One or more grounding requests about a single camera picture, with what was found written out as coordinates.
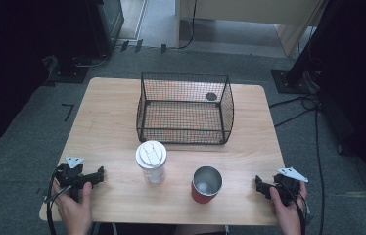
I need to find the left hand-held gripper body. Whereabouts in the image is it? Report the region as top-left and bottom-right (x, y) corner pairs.
(55, 156), (89, 201)

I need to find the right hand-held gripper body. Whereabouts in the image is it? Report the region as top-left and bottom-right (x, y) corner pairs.
(272, 166), (309, 208)

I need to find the clear bottle with white lid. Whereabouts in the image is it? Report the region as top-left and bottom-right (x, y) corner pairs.
(135, 140), (168, 186)

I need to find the red cup with steel inside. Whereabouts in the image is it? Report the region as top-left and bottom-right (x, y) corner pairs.
(190, 165), (224, 205)

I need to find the black wire mesh basket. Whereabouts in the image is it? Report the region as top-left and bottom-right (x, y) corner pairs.
(135, 71), (235, 146)

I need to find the person's right hand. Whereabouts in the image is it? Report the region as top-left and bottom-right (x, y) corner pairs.
(268, 181), (308, 235)

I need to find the person's left hand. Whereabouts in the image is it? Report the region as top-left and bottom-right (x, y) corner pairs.
(53, 181), (94, 234)

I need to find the black stand with flat base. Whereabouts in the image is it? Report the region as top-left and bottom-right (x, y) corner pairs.
(42, 53), (90, 86)

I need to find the black stand with square base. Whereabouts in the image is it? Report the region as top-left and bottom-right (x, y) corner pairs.
(270, 0), (342, 96)

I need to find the dark curtain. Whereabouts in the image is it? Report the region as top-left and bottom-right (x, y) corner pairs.
(307, 0), (366, 200)
(0, 0), (101, 155)

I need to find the black cabinet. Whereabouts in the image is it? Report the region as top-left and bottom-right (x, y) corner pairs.
(86, 0), (125, 57)

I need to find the beige wooden furniture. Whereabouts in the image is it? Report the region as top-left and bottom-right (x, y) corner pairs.
(175, 0), (330, 57)

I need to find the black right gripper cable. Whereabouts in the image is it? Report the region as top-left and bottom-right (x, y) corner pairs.
(285, 187), (311, 235)

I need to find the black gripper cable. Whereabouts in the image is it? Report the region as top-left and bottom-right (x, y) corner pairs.
(45, 164), (74, 235)
(285, 187), (311, 235)

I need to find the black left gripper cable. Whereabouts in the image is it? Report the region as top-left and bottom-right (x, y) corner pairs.
(45, 164), (74, 235)

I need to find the black floor cable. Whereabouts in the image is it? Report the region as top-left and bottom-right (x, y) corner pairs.
(268, 92), (327, 235)

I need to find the black cable at beige furniture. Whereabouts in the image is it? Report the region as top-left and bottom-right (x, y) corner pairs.
(165, 0), (199, 51)

